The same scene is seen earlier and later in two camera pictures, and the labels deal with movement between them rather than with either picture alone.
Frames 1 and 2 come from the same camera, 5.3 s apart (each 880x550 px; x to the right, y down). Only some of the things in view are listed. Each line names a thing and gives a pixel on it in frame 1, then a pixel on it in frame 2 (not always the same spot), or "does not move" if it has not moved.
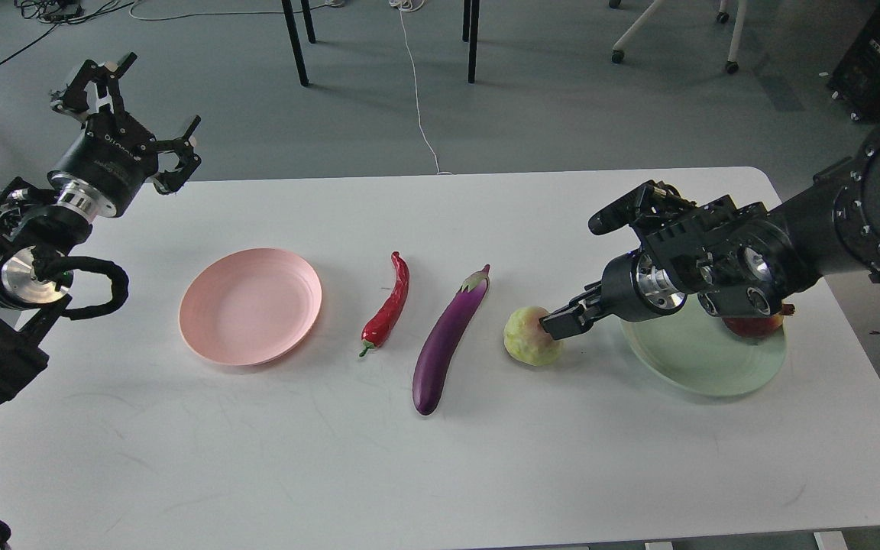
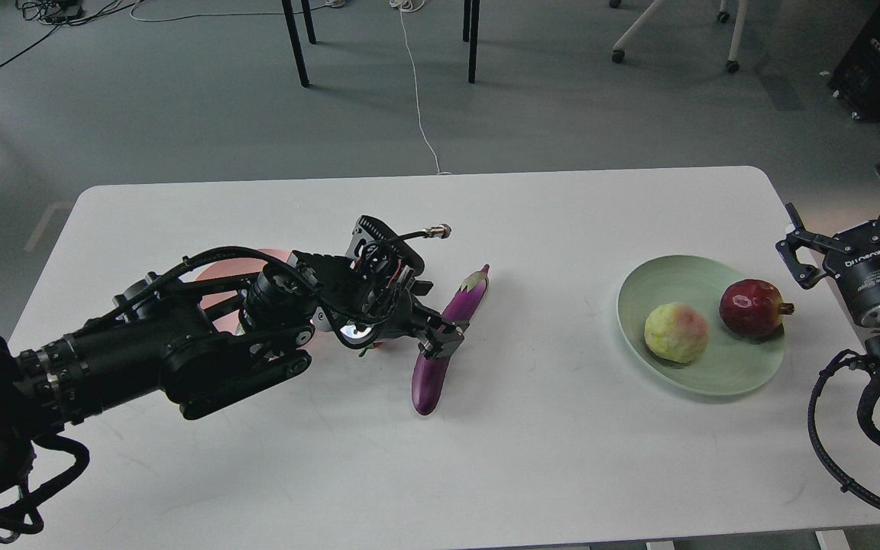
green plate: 697,353 does not move
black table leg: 293,32 does not move
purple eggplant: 437,342 does not move
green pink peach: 526,340 to 676,332
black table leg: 470,33 does not move
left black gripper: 112,160 to 375,296
